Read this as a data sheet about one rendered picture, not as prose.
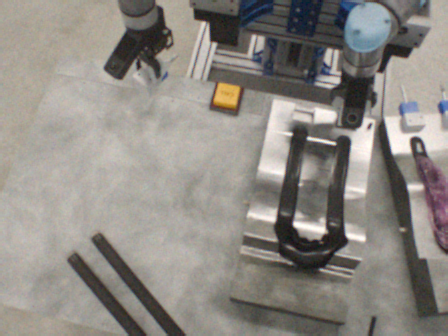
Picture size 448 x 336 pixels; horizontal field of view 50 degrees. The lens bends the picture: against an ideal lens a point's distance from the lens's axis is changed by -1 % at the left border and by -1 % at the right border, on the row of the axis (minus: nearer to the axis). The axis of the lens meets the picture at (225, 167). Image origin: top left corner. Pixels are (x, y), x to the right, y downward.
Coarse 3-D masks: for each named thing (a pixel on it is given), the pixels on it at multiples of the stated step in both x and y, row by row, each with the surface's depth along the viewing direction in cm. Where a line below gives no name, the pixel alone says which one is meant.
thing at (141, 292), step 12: (96, 240) 114; (108, 252) 112; (120, 264) 110; (120, 276) 109; (132, 276) 108; (132, 288) 106; (144, 288) 106; (144, 300) 104; (156, 300) 105; (156, 312) 102; (168, 324) 101
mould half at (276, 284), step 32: (288, 128) 120; (320, 128) 120; (320, 160) 117; (352, 160) 117; (256, 192) 111; (320, 192) 113; (352, 192) 114; (256, 224) 105; (320, 224) 106; (352, 224) 106; (256, 256) 110; (352, 256) 103; (256, 288) 107; (288, 288) 107; (320, 288) 107; (320, 320) 108
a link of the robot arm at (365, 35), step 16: (352, 16) 83; (368, 16) 83; (384, 16) 82; (352, 32) 83; (368, 32) 82; (384, 32) 82; (352, 48) 86; (368, 48) 85; (352, 64) 92; (368, 64) 90
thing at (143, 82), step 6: (174, 54) 122; (138, 72) 118; (144, 72) 118; (138, 78) 117; (144, 78) 117; (150, 78) 117; (162, 78) 120; (138, 84) 118; (144, 84) 116; (150, 84) 116; (144, 90) 119; (150, 90) 118; (156, 90) 121; (150, 96) 120
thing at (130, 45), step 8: (128, 32) 103; (120, 40) 103; (128, 40) 103; (136, 40) 102; (144, 40) 103; (120, 48) 103; (128, 48) 103; (136, 48) 102; (112, 56) 104; (120, 56) 103; (128, 56) 102; (136, 56) 104; (112, 64) 103; (120, 64) 103; (128, 64) 104; (112, 72) 103; (120, 72) 103
